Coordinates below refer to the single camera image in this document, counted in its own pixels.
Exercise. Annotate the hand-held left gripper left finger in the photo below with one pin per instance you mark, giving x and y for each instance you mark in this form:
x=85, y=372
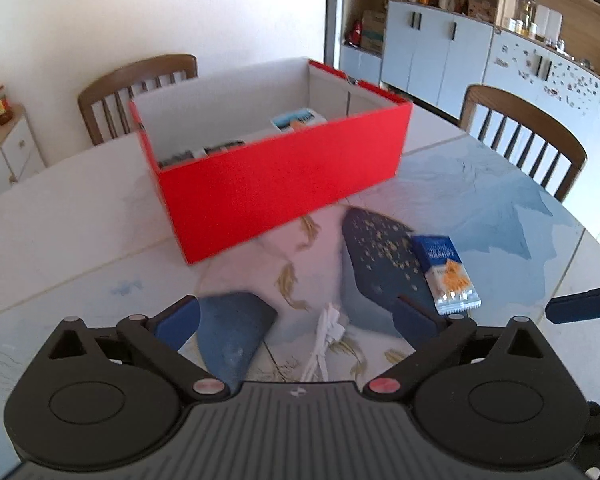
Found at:
x=177, y=322

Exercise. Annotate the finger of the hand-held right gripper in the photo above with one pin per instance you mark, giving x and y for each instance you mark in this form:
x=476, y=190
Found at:
x=585, y=306

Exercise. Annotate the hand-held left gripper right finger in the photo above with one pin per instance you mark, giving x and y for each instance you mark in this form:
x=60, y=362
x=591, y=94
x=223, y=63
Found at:
x=416, y=322

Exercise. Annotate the blue cracker packet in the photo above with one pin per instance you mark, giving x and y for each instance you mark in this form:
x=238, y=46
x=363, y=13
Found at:
x=445, y=275

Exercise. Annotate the red cardboard box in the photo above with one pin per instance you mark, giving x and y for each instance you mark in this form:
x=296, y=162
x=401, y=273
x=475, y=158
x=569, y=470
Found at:
x=280, y=185

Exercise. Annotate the light blue striped packet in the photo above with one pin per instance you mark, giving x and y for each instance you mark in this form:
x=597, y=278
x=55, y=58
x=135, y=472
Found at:
x=297, y=121

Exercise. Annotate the white blue patterned desktop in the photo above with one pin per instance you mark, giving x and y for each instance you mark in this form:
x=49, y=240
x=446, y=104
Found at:
x=80, y=210

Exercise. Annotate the wooden slat-back chair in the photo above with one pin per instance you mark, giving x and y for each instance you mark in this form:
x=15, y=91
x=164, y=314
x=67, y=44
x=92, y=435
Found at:
x=520, y=125
x=130, y=80

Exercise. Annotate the white sideboard cabinet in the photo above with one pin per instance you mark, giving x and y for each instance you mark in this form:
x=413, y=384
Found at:
x=10, y=155

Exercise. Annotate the red-capped sauce jar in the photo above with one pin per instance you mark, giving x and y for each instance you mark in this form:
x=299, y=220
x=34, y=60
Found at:
x=1, y=105

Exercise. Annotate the brown cardboard carton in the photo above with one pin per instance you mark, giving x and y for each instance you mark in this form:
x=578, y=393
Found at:
x=374, y=32

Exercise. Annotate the red toy figure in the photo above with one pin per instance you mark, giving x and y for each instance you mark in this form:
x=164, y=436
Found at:
x=355, y=32

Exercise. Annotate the pale blue wall cabinet unit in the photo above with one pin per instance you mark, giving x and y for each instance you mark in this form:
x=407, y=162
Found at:
x=430, y=55

